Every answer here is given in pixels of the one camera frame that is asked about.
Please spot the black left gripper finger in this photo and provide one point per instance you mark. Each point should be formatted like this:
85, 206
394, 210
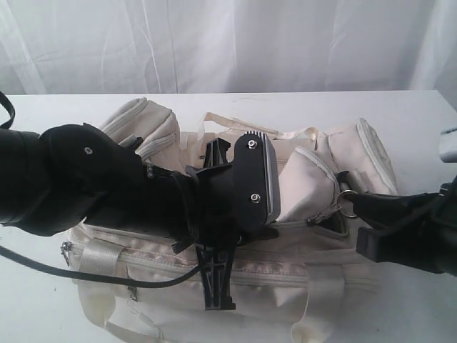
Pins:
216, 155
216, 266

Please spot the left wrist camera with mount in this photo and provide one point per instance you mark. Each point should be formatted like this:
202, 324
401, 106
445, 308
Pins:
246, 196

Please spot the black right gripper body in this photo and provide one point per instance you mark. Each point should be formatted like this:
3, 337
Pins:
431, 234

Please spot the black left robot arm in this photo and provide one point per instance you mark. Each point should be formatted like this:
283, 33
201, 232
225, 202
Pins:
75, 174

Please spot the white curtain backdrop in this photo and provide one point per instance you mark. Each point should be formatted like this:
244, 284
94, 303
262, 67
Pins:
102, 47

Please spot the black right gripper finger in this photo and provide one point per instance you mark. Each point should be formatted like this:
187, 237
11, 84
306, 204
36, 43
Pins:
381, 211
403, 247

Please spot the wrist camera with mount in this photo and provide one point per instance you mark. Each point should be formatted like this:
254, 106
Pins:
246, 196
447, 147

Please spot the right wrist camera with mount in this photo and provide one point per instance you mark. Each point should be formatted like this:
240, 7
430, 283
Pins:
447, 147

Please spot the cream fabric duffel bag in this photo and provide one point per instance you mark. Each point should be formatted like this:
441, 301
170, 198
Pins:
291, 289

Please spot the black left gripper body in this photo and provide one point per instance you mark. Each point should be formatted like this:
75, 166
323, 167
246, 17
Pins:
202, 233

